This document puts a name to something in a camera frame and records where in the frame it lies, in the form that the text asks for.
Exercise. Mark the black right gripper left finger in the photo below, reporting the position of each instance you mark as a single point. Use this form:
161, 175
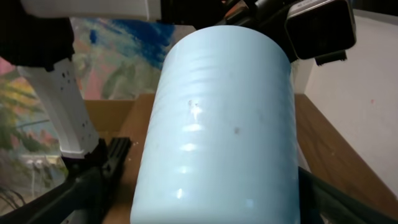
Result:
87, 192

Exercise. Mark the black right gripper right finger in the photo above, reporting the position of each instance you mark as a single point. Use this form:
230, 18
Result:
319, 200

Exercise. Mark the small light blue bowl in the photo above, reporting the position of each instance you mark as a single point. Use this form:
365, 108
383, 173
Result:
221, 145

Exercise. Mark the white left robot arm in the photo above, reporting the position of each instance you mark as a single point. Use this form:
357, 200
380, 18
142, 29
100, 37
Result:
37, 37

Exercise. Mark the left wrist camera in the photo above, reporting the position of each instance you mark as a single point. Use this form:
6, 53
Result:
321, 29

